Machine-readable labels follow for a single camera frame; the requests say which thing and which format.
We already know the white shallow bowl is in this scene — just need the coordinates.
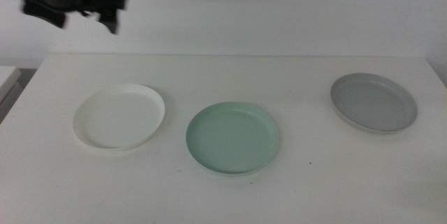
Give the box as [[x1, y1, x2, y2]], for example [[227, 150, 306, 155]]
[[72, 83, 166, 151]]

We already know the pale green shallow bowl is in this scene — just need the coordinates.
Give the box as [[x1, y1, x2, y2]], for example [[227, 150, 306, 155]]
[[185, 101, 280, 176]]

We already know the grey shallow bowl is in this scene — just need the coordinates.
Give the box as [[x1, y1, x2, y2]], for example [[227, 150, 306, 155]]
[[330, 73, 418, 134]]

